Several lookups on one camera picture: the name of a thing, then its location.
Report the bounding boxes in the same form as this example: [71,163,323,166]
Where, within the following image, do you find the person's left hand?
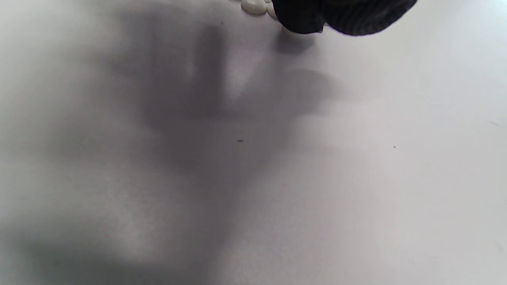
[271,0,418,36]

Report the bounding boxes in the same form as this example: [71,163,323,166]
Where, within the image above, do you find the cluster of white go stones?
[230,0,278,19]

